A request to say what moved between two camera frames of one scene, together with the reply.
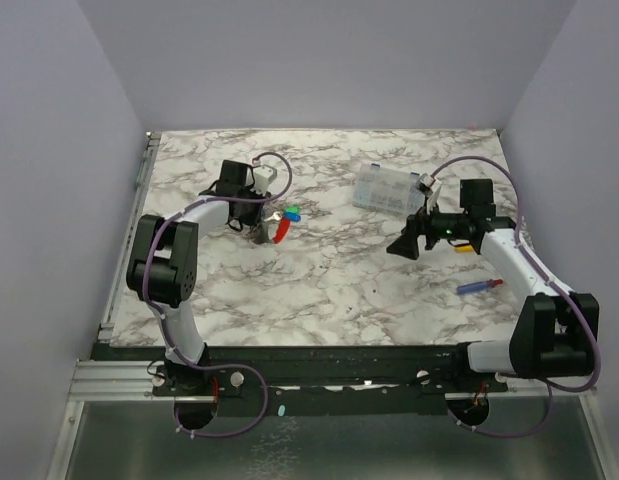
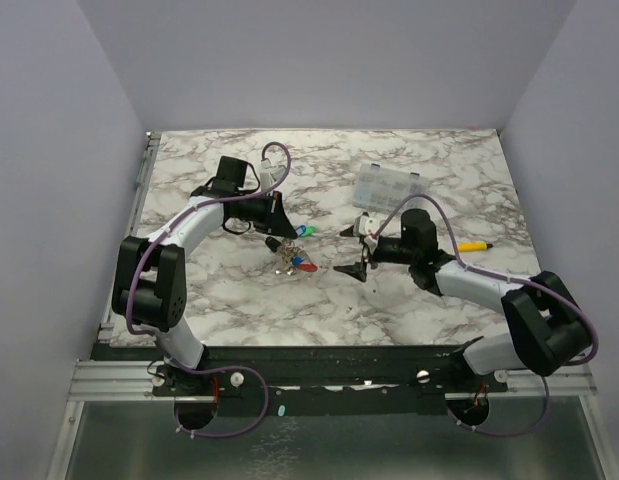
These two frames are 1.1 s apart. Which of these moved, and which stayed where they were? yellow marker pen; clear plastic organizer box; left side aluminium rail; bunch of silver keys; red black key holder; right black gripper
Moved: red black key holder; right black gripper; bunch of silver keys
Stayed: yellow marker pen; clear plastic organizer box; left side aluminium rail
